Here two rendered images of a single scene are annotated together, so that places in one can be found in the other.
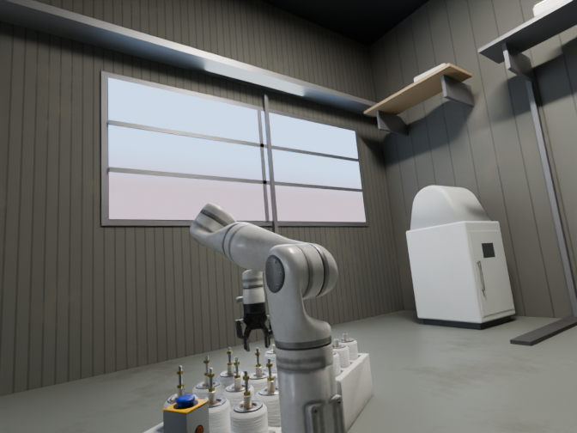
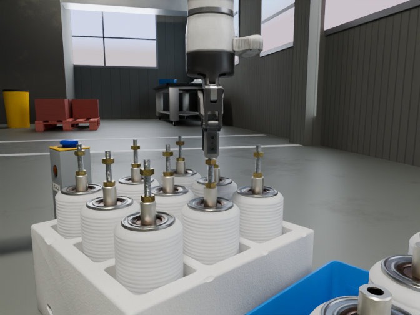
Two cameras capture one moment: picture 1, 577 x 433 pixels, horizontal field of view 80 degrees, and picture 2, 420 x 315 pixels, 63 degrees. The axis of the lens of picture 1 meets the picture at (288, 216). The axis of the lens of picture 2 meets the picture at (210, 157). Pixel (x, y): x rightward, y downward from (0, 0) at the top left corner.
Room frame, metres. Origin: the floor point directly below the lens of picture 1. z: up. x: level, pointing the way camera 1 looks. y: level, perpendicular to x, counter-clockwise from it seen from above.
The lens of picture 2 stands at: (1.41, -0.36, 0.42)
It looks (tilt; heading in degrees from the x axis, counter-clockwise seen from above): 9 degrees down; 111
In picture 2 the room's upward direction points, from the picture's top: straight up
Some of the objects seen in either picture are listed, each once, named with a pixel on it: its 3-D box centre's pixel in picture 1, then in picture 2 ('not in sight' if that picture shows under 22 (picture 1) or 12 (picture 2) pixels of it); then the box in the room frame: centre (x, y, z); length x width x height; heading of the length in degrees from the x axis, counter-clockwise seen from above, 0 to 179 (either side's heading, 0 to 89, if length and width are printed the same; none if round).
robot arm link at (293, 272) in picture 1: (298, 296); not in sight; (0.58, -0.01, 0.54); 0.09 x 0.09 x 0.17; 35
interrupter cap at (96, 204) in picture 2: (271, 391); (110, 203); (1.06, 0.09, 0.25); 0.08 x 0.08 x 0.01
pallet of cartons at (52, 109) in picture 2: not in sight; (70, 113); (-2.70, 4.11, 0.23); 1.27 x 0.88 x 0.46; 128
